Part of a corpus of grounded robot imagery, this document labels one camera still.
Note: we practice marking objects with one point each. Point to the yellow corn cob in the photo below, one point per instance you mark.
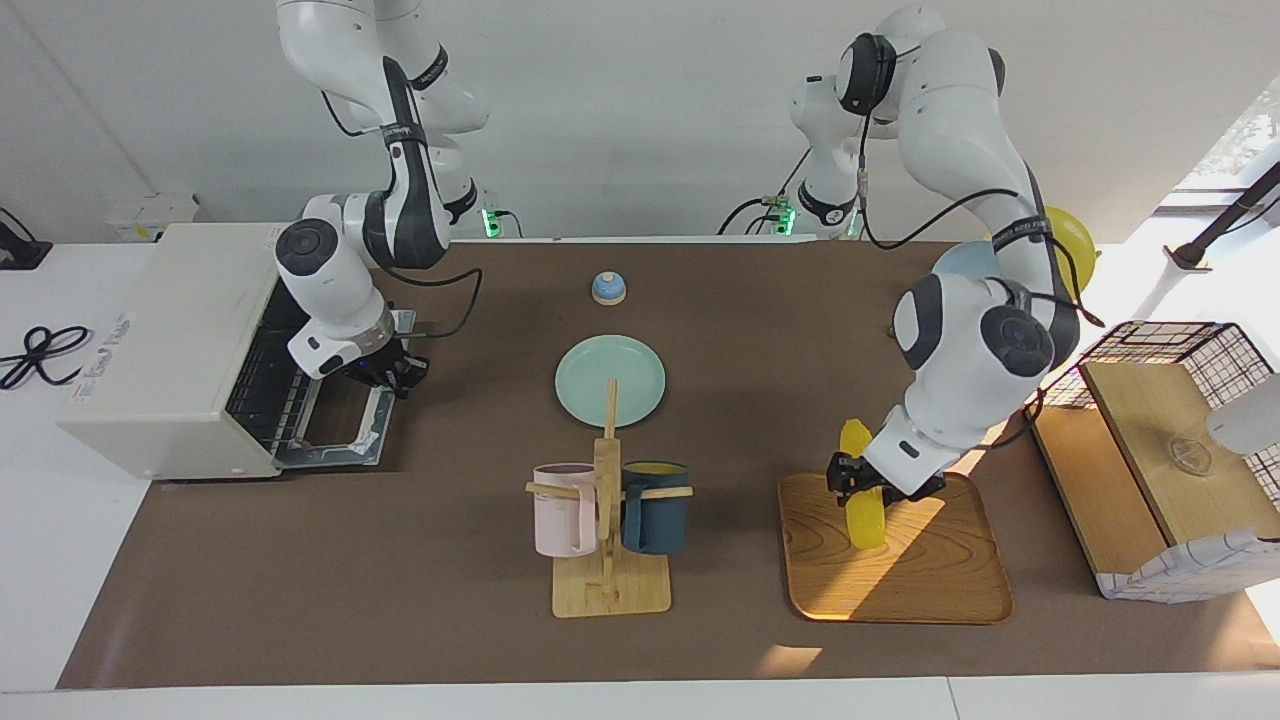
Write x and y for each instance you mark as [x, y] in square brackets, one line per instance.
[868, 525]

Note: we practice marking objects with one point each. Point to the square wooden tray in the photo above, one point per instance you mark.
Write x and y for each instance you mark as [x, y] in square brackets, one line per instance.
[930, 570]

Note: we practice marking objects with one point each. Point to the yellow plate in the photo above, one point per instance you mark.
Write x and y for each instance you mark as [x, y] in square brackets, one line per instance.
[1075, 250]

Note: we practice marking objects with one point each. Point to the mint green plate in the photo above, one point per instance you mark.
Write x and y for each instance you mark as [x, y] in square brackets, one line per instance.
[600, 385]

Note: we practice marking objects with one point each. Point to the white checked cloth liner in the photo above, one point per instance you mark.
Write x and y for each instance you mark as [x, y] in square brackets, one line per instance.
[1200, 570]

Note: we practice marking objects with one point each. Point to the wooden lid board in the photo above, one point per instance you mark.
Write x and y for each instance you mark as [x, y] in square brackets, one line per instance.
[1150, 420]

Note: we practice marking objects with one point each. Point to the pink mug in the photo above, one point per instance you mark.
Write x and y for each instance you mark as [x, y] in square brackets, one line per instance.
[560, 515]

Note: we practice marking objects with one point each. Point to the clear glass knob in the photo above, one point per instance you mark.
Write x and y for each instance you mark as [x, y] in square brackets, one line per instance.
[1190, 457]

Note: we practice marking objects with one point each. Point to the white socket box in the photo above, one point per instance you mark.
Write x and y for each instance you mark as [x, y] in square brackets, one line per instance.
[150, 212]

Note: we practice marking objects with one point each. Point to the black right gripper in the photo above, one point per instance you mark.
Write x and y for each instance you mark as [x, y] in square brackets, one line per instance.
[378, 362]

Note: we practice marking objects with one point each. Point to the metal oven rack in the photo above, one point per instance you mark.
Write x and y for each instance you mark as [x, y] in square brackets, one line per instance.
[270, 390]

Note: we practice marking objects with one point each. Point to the small blue service bell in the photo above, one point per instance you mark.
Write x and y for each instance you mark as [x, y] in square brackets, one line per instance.
[608, 290]

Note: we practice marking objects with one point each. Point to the black stand pole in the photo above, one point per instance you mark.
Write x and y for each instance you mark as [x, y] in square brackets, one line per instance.
[1235, 210]

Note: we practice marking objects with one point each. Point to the flat wooden board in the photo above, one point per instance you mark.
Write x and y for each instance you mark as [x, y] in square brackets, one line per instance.
[1095, 490]

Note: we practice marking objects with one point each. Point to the wooden mug rack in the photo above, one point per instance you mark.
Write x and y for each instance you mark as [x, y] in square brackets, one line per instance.
[610, 595]

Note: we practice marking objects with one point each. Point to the white toaster oven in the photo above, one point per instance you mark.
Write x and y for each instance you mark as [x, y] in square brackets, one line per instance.
[150, 340]

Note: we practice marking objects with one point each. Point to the brown table mat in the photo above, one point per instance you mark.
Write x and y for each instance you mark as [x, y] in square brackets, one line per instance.
[420, 560]

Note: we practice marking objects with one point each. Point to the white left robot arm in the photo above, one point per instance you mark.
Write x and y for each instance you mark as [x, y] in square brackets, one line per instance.
[970, 340]

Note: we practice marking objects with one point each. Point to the glass oven door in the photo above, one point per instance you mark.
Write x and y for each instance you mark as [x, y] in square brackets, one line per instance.
[380, 430]

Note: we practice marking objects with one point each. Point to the black clamp object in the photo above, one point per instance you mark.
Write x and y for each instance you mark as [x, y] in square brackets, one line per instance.
[20, 255]

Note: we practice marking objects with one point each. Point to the dark blue mug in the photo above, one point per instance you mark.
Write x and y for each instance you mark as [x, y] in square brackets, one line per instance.
[660, 515]

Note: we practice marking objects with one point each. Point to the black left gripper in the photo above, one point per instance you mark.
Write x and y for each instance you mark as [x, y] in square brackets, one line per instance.
[848, 475]

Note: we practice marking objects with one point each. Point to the white cylindrical object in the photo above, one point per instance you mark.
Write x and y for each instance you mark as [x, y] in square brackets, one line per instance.
[1250, 420]

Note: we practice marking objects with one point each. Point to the light blue plate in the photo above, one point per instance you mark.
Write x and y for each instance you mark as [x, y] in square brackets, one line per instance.
[965, 262]

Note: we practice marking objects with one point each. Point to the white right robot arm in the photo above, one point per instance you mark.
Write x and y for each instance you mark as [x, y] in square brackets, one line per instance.
[330, 290]

